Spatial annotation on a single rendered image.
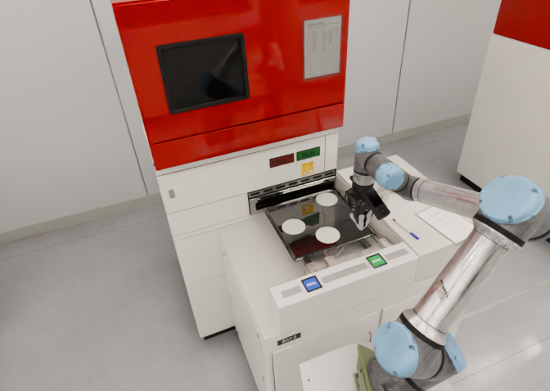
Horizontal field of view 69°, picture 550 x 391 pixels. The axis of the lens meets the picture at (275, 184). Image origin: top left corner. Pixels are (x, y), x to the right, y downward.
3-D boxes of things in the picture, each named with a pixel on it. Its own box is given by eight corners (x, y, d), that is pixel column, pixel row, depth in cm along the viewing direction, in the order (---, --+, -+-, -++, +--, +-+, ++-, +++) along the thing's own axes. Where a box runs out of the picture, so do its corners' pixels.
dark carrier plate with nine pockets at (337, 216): (265, 208, 182) (265, 207, 182) (332, 189, 192) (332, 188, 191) (296, 258, 156) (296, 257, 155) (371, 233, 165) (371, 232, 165)
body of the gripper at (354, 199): (359, 197, 146) (362, 170, 139) (376, 209, 140) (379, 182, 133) (343, 204, 143) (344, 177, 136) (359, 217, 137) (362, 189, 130)
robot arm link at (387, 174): (417, 179, 120) (394, 162, 128) (396, 165, 113) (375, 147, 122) (399, 199, 122) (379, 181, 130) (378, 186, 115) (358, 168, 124)
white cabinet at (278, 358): (235, 334, 231) (216, 230, 184) (377, 281, 258) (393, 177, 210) (277, 448, 182) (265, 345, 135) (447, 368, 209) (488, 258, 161)
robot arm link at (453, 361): (437, 392, 106) (480, 368, 100) (410, 389, 98) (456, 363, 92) (415, 348, 114) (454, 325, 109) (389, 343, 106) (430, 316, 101)
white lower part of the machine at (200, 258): (178, 263, 280) (152, 165, 232) (286, 230, 302) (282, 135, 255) (202, 348, 225) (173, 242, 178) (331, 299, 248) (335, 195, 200)
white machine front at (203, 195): (173, 238, 180) (152, 163, 157) (332, 191, 202) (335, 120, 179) (173, 242, 178) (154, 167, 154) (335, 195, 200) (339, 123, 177)
